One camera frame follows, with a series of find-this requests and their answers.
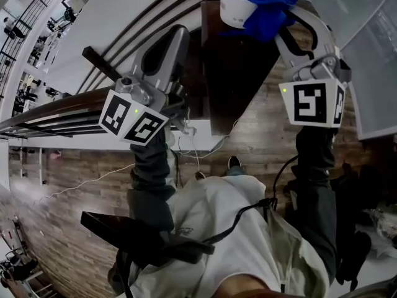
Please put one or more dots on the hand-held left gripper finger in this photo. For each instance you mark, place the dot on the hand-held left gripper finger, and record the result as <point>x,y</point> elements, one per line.
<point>141,70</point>
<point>181,51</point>

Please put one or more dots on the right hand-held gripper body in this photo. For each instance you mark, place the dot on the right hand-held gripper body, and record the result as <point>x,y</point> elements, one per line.
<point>310,104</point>

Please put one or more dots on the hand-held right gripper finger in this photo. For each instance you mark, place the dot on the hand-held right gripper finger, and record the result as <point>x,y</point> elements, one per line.
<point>327,39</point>
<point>293,59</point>

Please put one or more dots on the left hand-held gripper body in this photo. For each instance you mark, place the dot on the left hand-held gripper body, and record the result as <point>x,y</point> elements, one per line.
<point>133,120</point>

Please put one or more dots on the blue cloth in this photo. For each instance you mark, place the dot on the blue cloth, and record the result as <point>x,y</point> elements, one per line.
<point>263,14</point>

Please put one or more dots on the white cylindrical device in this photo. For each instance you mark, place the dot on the white cylindrical device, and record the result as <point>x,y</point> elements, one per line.
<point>235,8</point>

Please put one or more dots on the person's right forearm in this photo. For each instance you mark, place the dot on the person's right forearm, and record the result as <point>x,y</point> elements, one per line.
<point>313,166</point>

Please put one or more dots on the person's left forearm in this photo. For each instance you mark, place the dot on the person's left forearm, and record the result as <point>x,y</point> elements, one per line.
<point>152,166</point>

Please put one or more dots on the dark wooden side table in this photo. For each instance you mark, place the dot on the dark wooden side table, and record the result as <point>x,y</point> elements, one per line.
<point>235,88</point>

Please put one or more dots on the person's left shoe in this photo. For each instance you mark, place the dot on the person's left shoe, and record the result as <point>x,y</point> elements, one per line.
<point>200,175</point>

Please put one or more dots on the person's shoe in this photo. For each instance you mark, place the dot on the person's shoe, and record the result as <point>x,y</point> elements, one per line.
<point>234,161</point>
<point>200,175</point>

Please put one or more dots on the white lab machine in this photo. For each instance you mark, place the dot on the white lab machine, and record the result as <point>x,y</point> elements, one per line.
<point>77,5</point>

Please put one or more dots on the black bag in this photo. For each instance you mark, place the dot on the black bag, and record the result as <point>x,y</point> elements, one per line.
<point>356,185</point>

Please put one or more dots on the person's right shoe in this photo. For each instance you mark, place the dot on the person's right shoe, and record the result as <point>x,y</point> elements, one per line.
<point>234,161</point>

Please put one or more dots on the person's right leg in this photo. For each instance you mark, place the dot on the person's right leg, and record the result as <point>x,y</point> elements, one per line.
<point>235,171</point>

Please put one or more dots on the clear plastic wrap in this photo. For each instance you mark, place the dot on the clear plastic wrap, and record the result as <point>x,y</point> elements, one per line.
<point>384,225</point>

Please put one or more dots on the person's white shirt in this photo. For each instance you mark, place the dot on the person's white shirt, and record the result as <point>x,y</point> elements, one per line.
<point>232,259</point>

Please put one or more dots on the black office chair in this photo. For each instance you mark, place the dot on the black office chair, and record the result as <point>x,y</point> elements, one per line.
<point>18,272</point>

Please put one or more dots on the person's chin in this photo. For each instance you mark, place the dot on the person's chin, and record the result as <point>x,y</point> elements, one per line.
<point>248,289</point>

